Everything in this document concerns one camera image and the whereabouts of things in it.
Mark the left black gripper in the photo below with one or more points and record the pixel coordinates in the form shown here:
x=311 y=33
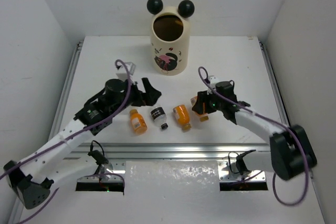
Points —
x=143 y=96

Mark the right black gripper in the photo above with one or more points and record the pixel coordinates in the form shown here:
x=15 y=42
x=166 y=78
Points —
x=203 y=97

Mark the orange juice bottle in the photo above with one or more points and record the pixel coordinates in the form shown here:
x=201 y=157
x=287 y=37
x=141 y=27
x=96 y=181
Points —
x=182 y=117
x=202 y=117
x=137 y=121

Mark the clear bottle black label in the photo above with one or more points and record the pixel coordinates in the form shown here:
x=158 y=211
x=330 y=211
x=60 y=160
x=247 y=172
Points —
x=159 y=117

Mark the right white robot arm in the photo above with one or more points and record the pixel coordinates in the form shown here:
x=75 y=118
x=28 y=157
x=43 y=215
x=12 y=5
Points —
x=290 y=151

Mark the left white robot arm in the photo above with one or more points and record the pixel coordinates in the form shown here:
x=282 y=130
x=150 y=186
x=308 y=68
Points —
x=32 y=178

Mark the cream cat trash bin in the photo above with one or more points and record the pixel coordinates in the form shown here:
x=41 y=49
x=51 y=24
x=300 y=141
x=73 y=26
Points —
x=170 y=32

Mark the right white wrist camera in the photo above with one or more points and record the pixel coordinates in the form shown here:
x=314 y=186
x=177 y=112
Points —
x=212 y=81

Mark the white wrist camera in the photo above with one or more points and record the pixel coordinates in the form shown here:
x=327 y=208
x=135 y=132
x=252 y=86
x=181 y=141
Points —
x=212 y=81
x=122 y=75

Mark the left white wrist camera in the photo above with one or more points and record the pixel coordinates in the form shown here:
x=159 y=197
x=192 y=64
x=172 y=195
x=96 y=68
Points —
x=122 y=75

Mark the aluminium table edge rail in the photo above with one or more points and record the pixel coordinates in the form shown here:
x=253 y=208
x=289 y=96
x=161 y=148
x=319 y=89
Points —
x=177 y=151

